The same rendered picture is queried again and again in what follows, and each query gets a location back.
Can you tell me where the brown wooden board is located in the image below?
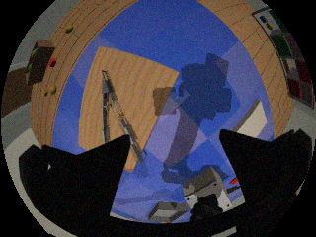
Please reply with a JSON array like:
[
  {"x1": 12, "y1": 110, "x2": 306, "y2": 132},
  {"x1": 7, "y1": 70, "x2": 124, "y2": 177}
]
[{"x1": 79, "y1": 46, "x2": 179, "y2": 153}]

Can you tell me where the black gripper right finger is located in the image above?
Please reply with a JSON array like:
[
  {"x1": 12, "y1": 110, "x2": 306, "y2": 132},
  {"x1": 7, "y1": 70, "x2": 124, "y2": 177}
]
[{"x1": 218, "y1": 129, "x2": 295, "y2": 201}]

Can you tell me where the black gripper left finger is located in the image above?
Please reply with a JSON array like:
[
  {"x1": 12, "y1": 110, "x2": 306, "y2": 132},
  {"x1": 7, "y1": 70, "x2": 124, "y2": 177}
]
[{"x1": 42, "y1": 134, "x2": 130, "y2": 216}]

